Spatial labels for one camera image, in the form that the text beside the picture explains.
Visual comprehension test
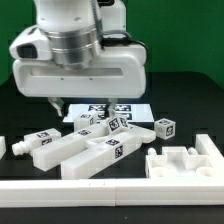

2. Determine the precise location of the white long back beam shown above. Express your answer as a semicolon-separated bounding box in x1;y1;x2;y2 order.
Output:
32;123;109;171

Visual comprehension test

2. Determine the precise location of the white tagged block on beam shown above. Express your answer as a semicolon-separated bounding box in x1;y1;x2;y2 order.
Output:
107;116;129;133

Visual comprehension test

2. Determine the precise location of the white L-shaped fence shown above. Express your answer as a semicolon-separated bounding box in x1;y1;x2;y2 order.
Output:
0;134;224;208

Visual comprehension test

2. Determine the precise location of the white block at left edge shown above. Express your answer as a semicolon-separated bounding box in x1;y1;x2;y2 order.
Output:
0;136;6;159

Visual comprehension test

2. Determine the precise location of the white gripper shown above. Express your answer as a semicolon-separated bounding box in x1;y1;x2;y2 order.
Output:
9;27;147;118

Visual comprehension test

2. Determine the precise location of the white small tagged cube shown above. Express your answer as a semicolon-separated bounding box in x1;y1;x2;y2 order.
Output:
154;118;176;140

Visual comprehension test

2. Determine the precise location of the white marker tag board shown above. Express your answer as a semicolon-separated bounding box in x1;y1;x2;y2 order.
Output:
63;104;154;123

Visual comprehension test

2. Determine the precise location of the white chair seat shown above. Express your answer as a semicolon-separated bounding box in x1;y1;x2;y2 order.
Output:
145;146;213;179

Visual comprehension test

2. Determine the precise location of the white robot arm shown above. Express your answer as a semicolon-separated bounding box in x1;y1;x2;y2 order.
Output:
9;0;148;115

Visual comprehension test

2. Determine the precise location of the white long beam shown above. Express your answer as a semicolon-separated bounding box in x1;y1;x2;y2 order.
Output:
61;132;142;180
32;123;109;171

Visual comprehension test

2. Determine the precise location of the white long front beam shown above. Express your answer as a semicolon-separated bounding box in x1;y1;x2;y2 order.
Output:
61;132;142;180

